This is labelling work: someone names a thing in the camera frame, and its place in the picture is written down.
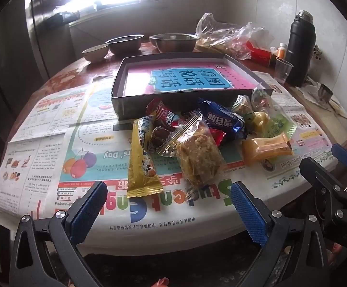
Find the red snack packet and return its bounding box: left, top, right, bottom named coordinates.
left=146, top=99, right=228, bottom=147

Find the red tissue box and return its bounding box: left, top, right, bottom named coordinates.
left=245, top=40, right=277, bottom=66

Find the light green pastry packet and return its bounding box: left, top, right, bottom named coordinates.
left=245, top=110, right=296, bottom=139

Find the crumpled white paper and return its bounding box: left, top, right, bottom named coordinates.
left=299, top=76, right=347, bottom=121

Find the dark candy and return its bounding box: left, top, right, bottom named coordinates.
left=149, top=126, right=177, bottom=153

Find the yellow wafer bar packet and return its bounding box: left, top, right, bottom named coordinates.
left=127, top=116, right=163, bottom=198

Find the printed newspaper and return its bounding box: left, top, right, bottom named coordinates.
left=0, top=72, right=341, bottom=243

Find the clear plastic cup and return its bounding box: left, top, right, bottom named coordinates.
left=274, top=57, right=294, bottom=83

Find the clear rice crisp packet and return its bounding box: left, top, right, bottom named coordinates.
left=157, top=112, right=231, bottom=187

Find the black thermos flask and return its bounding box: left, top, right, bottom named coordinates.
left=285, top=10, right=317, bottom=87

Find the pink book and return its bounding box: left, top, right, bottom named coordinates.
left=124, top=61, right=259, bottom=96

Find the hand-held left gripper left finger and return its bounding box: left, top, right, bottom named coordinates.
left=9, top=181, right=111, bottom=287

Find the blue chocolate bar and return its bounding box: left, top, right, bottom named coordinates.
left=198, top=99, right=247, bottom=139

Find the clear dried fruit packet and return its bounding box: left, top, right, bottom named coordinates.
left=251, top=85, right=274, bottom=111

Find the grey cardboard box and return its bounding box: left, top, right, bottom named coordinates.
left=111, top=52, right=274, bottom=121

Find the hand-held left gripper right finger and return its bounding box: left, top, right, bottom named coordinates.
left=230, top=181, right=331, bottom=287

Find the plastic bag of bread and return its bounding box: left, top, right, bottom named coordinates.
left=194, top=13, right=274, bottom=60

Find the green label cracker packet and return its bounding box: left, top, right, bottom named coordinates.
left=232, top=95, right=253, bottom=116

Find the small steel bowl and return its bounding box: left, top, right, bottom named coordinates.
left=105, top=34, right=144, bottom=55

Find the small steel cup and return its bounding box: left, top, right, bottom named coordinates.
left=316, top=83, right=333, bottom=105

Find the large steel bowl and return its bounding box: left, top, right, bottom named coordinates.
left=149, top=33, right=198, bottom=54

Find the orange yellow snack packet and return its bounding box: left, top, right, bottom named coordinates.
left=242, top=133, right=295, bottom=166

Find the white ceramic bowl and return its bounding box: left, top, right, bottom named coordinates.
left=82, top=44, right=109, bottom=63

